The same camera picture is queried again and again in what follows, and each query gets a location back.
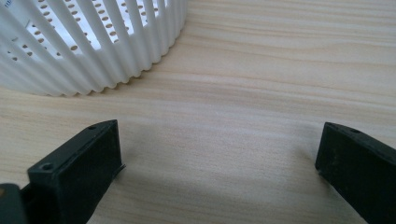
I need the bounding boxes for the white slatted plastic basket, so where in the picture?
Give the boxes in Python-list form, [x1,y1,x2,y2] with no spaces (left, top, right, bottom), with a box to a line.
[0,0,189,98]

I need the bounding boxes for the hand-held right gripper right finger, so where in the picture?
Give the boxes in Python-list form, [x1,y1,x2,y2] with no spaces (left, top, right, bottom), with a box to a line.
[315,121,396,224]

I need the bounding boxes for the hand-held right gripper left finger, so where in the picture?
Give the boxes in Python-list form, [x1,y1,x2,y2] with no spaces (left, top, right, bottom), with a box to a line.
[20,119,127,224]

